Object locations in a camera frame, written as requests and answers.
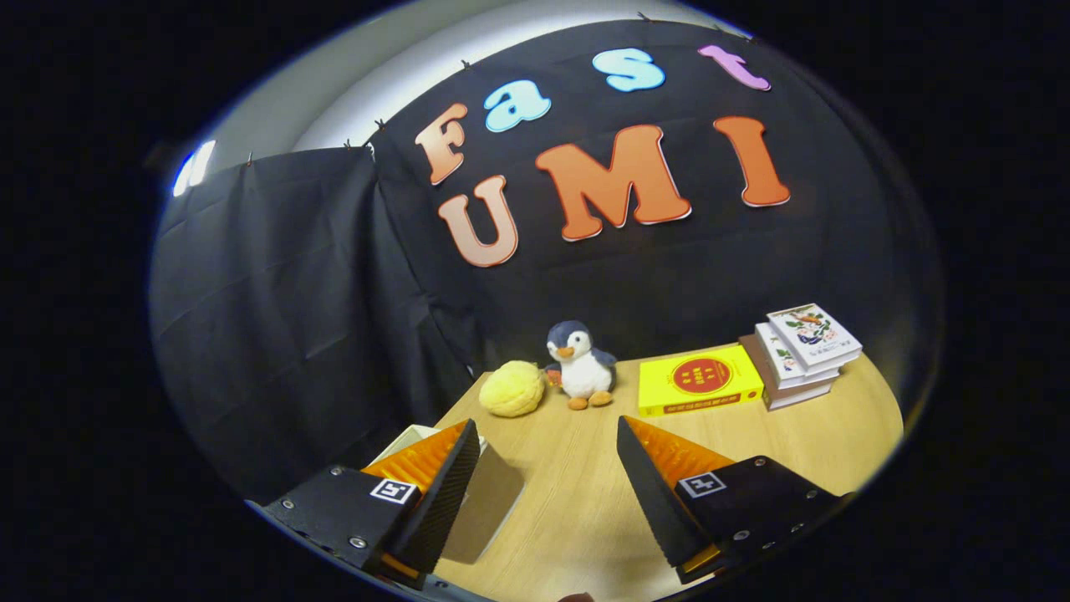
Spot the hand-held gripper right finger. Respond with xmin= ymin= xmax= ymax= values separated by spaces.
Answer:
xmin=616 ymin=416 xmax=853 ymax=584

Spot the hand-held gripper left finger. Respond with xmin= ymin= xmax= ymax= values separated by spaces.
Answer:
xmin=248 ymin=418 xmax=482 ymax=590

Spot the beige fabric storage box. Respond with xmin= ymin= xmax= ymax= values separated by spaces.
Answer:
xmin=368 ymin=424 xmax=526 ymax=565

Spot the yellow book with red circle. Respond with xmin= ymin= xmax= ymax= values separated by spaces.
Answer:
xmin=638 ymin=344 xmax=765 ymax=418

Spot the yellow round plush toy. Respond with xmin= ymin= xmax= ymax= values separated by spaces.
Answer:
xmin=478 ymin=360 xmax=546 ymax=418

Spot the penguin plush toy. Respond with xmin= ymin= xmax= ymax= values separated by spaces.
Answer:
xmin=544 ymin=320 xmax=618 ymax=411

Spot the brown cover thick book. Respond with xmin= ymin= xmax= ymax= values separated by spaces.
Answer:
xmin=739 ymin=334 xmax=837 ymax=411

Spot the white thin book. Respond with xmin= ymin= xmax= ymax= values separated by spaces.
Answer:
xmin=754 ymin=322 xmax=841 ymax=390

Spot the black backdrop cloth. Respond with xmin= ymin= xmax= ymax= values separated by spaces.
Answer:
xmin=150 ymin=18 xmax=945 ymax=507

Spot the ceiling light panel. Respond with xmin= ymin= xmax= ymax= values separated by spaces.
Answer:
xmin=171 ymin=140 xmax=217 ymax=198

